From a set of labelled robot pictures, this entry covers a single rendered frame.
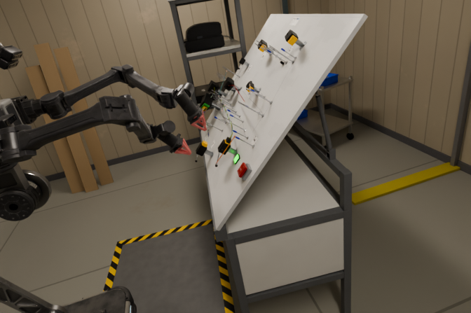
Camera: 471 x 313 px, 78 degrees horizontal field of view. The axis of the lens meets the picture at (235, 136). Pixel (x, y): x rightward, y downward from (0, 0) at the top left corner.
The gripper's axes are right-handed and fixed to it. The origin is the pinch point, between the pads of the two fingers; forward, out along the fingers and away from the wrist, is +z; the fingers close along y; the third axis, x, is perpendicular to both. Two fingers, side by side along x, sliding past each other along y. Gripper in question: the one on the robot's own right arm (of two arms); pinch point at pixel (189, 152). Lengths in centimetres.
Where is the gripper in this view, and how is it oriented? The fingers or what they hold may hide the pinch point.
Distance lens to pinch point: 145.2
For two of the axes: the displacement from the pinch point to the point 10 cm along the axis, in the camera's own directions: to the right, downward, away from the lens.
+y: -1.1, -4.8, 8.7
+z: 7.3, 5.6, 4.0
